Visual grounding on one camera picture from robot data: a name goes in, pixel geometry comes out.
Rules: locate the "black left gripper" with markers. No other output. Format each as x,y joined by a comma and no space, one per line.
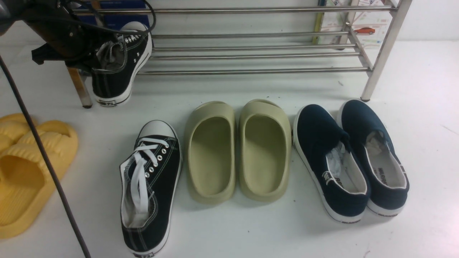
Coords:
66,38

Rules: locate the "black canvas sneaker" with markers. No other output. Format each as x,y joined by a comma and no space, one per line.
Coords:
120,62
149,178

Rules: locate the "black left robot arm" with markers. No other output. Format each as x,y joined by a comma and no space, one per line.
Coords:
11,11

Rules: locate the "blue box behind rack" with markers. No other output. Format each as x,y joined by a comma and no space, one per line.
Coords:
117,21

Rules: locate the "steel shoe rack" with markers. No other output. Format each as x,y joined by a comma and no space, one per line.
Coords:
352,46

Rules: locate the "navy slip-on shoe, left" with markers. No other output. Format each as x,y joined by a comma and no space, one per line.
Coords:
325,149

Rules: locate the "navy slip-on shoe," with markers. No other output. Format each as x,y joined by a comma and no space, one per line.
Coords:
325,149
376,155

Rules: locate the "navy slip-on shoe, right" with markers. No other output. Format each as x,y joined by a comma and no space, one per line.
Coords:
376,155

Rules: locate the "yellow foam slide, left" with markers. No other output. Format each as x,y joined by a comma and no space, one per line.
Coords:
12,128

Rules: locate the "yellow foam slide," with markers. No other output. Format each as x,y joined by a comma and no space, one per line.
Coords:
26,183
12,128

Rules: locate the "yellow foam slide, right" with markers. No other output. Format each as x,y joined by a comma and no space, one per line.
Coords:
26,183

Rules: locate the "beige foam slide, left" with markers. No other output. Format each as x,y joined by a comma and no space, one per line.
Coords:
210,148

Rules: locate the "beige foam slide," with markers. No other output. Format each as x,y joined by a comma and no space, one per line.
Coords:
265,148
210,148

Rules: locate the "beige foam slide, right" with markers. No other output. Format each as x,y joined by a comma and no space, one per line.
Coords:
265,148

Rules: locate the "white box with car picture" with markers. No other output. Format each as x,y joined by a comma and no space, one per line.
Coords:
370,28

